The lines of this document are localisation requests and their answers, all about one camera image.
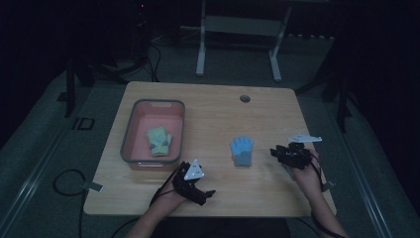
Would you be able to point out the green glove with grey pattern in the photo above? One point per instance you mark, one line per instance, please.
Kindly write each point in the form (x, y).
(159, 142)

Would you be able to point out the black tripod stand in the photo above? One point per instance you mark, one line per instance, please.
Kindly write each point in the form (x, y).
(341, 99)
(70, 89)

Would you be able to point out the person's right hand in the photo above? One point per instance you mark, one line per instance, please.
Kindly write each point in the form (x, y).
(307, 180)

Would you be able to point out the white power strip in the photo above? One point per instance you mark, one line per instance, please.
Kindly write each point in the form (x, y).
(310, 36)

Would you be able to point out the pink basin with grey rim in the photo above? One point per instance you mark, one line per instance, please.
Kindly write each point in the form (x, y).
(145, 132)

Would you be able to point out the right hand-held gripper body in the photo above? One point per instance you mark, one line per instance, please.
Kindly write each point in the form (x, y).
(295, 155)

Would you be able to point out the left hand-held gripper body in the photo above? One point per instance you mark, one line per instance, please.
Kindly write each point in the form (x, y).
(189, 185)

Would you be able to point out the person's left hand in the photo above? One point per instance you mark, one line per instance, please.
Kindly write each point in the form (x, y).
(170, 196)

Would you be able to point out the blue knit glove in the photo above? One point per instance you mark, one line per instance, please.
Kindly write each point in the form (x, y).
(242, 148)

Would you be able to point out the white metal stand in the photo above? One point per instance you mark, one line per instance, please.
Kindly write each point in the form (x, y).
(242, 26)

